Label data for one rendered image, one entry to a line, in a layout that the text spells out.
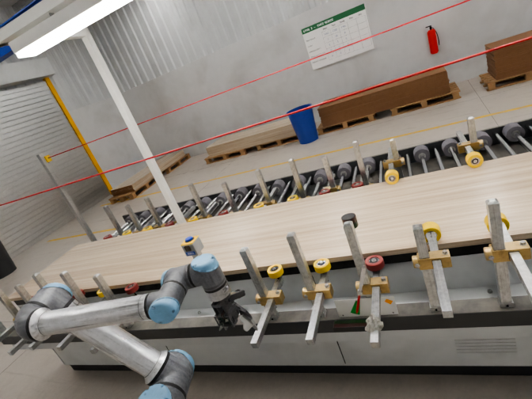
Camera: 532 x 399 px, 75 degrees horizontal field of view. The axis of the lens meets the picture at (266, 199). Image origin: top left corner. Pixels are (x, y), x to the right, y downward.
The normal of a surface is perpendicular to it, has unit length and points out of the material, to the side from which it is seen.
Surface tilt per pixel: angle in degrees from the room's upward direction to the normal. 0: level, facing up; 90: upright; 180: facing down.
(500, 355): 90
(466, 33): 90
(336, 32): 90
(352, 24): 90
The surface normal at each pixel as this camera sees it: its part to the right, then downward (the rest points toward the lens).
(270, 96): -0.34, 0.47
